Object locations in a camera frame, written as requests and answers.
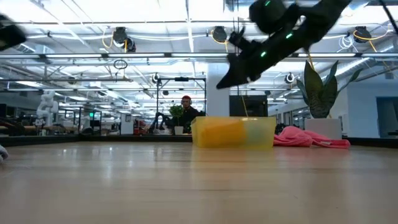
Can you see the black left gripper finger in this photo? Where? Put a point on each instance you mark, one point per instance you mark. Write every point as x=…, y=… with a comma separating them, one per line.
x=11, y=34

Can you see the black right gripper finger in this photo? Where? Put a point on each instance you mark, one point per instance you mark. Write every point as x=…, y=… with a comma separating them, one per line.
x=234, y=74

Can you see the orange microfiber towel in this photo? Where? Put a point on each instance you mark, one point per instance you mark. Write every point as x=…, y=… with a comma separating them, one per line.
x=220, y=133

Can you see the yellow translucent plastic bin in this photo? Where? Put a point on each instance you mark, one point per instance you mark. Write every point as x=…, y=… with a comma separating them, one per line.
x=270, y=133

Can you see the pink microfiber towel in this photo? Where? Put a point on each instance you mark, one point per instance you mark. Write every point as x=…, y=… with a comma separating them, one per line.
x=304, y=138

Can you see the grey microfiber towel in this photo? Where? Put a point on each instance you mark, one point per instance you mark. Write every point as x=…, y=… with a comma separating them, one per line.
x=2, y=154

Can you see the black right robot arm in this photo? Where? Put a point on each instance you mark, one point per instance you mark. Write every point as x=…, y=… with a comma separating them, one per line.
x=298, y=28

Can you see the black background robot arm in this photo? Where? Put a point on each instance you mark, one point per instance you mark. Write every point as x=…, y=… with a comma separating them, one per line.
x=157, y=121

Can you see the white building column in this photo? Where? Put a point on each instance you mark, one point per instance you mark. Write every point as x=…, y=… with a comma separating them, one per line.
x=217, y=102

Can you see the person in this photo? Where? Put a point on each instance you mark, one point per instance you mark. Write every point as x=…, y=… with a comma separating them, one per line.
x=188, y=113

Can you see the green snake plant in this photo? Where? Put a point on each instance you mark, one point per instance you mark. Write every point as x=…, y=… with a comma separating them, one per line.
x=317, y=93

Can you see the small green bush plant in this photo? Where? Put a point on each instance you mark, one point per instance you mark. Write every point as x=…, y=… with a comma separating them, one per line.
x=176, y=112

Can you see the computer monitor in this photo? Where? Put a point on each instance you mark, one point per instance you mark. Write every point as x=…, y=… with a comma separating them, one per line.
x=2, y=110

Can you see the white robot figure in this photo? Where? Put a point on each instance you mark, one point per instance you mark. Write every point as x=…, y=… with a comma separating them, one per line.
x=46, y=109

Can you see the white plant pot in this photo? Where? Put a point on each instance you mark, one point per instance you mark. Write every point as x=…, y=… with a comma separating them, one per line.
x=323, y=128

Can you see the overhead LED light bar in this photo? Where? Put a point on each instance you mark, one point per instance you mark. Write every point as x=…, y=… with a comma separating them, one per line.
x=124, y=55

